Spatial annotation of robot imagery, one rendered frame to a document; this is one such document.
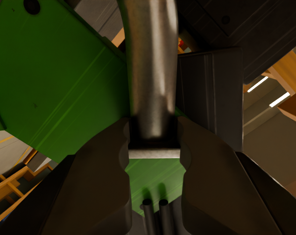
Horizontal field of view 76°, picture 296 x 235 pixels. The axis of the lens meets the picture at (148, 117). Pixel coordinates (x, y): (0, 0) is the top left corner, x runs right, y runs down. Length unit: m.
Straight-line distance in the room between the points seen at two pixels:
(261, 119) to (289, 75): 6.71
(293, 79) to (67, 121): 0.94
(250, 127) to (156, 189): 7.52
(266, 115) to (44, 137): 7.60
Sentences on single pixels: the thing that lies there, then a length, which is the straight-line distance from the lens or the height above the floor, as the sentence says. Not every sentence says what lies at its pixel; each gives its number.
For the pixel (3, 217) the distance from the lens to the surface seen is 5.63.
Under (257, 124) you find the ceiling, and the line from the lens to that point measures 7.70.
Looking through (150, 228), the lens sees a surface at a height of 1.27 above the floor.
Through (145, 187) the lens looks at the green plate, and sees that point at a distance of 0.20.
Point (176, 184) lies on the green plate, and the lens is 0.20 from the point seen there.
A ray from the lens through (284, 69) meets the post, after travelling 0.99.
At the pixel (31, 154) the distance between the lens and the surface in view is 0.39.
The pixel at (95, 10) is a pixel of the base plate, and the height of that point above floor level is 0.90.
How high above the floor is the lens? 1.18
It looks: 4 degrees up
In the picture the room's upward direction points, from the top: 136 degrees clockwise
